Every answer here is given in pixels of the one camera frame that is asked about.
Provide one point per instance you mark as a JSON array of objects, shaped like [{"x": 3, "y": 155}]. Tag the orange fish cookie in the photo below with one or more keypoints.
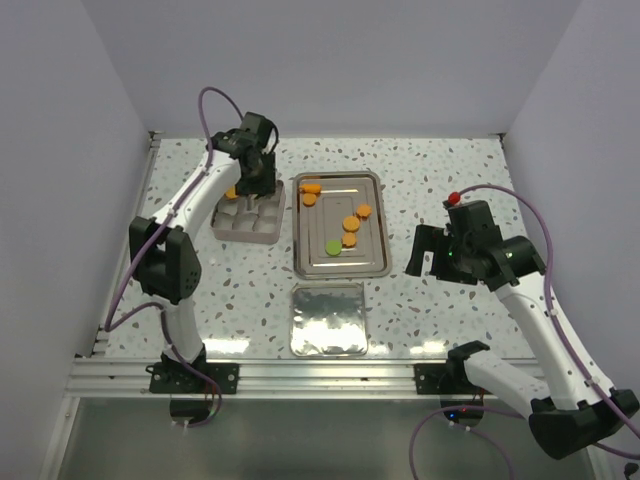
[{"x": 310, "y": 189}]

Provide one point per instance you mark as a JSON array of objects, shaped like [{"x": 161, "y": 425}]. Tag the red cable connector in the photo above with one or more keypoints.
[{"x": 454, "y": 198}]

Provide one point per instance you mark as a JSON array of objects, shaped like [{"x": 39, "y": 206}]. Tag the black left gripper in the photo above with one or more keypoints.
[{"x": 267, "y": 185}]

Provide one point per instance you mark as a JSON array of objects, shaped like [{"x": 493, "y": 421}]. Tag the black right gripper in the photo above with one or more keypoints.
[{"x": 432, "y": 238}]

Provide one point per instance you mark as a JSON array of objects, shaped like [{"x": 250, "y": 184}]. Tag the small square steel lid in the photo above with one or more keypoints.
[{"x": 328, "y": 320}]

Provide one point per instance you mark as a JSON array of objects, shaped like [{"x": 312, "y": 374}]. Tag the orange flower cookie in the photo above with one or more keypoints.
[{"x": 363, "y": 211}]

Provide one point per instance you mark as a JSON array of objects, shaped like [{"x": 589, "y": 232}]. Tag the large steel baking tray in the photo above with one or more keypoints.
[{"x": 339, "y": 226}]

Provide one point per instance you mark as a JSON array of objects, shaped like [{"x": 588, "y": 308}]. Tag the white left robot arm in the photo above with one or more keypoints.
[{"x": 163, "y": 255}]

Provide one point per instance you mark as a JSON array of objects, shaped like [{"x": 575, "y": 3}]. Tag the aluminium frame rail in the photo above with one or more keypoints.
[{"x": 342, "y": 379}]

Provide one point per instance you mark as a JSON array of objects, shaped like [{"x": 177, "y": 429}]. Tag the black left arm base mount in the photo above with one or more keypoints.
[{"x": 173, "y": 378}]

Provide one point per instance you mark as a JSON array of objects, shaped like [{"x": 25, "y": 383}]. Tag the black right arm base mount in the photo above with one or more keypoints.
[{"x": 433, "y": 379}]

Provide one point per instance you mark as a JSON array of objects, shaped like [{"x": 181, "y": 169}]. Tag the beige compartment cookie box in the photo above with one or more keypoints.
[{"x": 250, "y": 219}]

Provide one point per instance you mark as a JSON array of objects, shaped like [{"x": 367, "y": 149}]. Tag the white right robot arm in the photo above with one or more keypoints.
[{"x": 575, "y": 405}]

